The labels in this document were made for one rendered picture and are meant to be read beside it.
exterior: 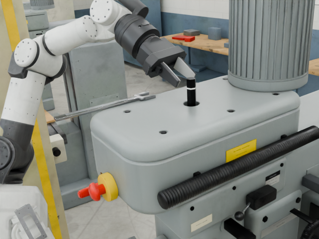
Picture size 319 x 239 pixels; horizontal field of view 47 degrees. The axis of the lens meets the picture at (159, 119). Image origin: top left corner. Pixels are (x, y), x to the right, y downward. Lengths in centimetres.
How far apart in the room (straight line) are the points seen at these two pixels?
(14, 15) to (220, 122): 184
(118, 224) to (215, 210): 273
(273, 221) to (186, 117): 41
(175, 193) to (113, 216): 298
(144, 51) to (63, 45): 26
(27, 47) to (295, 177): 79
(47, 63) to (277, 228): 76
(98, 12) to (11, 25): 153
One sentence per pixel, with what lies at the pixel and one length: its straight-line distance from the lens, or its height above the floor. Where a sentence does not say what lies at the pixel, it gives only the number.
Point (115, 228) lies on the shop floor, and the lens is 350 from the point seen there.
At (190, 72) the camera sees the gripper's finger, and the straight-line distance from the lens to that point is 85.
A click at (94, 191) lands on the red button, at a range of 77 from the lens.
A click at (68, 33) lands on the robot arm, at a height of 204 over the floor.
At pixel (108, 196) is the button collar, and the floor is 175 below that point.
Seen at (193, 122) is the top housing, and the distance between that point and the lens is 74.
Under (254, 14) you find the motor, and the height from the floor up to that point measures 207.
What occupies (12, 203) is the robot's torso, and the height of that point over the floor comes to 165.
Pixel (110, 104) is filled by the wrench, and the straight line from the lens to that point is 85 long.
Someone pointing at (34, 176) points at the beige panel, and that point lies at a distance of 272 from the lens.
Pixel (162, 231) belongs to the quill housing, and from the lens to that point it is 99.
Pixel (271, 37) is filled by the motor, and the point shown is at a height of 202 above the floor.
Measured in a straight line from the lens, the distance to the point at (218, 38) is 670.
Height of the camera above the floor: 219
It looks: 23 degrees down
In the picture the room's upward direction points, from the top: 4 degrees counter-clockwise
